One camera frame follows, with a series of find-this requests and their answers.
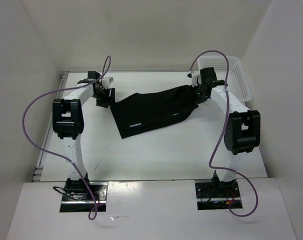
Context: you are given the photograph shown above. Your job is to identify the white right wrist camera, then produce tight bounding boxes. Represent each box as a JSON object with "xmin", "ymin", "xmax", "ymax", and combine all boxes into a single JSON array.
[{"xmin": 187, "ymin": 70, "xmax": 202, "ymax": 87}]

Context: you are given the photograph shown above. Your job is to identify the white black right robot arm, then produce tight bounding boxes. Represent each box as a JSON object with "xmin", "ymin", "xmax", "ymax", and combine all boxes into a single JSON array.
[{"xmin": 188, "ymin": 67, "xmax": 261, "ymax": 197}]

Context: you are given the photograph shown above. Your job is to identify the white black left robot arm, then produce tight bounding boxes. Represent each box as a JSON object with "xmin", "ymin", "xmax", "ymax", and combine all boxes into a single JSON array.
[{"xmin": 52, "ymin": 71, "xmax": 115, "ymax": 200}]

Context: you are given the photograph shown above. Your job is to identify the white perforated plastic basket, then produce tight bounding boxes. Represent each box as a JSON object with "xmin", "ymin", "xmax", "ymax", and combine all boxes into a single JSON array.
[{"xmin": 197, "ymin": 54, "xmax": 252, "ymax": 103}]

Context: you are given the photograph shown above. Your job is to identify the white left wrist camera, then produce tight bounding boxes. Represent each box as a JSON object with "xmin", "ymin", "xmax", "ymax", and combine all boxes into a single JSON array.
[{"xmin": 101, "ymin": 77, "xmax": 114, "ymax": 89}]

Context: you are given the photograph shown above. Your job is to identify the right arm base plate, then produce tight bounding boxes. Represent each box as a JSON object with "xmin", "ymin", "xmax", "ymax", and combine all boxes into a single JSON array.
[{"xmin": 194, "ymin": 181, "xmax": 243, "ymax": 211}]

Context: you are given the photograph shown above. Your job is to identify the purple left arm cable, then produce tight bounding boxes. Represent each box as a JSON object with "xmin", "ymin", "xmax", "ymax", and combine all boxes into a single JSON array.
[{"xmin": 21, "ymin": 55, "xmax": 112, "ymax": 221}]

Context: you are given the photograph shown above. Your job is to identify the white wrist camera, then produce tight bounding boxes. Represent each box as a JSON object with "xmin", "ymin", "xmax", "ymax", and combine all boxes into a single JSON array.
[
  {"xmin": 187, "ymin": 70, "xmax": 202, "ymax": 87},
  {"xmin": 101, "ymin": 77, "xmax": 114, "ymax": 89}
]

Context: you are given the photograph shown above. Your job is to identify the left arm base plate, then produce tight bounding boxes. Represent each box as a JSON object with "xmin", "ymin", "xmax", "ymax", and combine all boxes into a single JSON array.
[{"xmin": 56, "ymin": 182, "xmax": 109, "ymax": 213}]

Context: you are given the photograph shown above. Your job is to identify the black sport shorts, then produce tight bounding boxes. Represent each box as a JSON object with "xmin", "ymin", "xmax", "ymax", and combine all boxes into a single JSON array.
[{"xmin": 110, "ymin": 85, "xmax": 198, "ymax": 139}]

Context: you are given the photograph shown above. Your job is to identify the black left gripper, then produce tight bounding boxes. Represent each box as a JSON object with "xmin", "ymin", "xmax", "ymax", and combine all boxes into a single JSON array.
[{"xmin": 91, "ymin": 86, "xmax": 116, "ymax": 109}]

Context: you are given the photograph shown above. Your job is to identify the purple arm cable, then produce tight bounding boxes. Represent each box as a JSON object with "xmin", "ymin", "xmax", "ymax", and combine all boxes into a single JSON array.
[
  {"xmin": 21, "ymin": 55, "xmax": 112, "ymax": 221},
  {"xmin": 188, "ymin": 50, "xmax": 259, "ymax": 216}
]

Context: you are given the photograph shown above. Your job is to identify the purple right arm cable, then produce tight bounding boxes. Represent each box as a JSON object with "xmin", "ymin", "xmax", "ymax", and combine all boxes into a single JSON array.
[{"xmin": 188, "ymin": 50, "xmax": 259, "ymax": 216}]

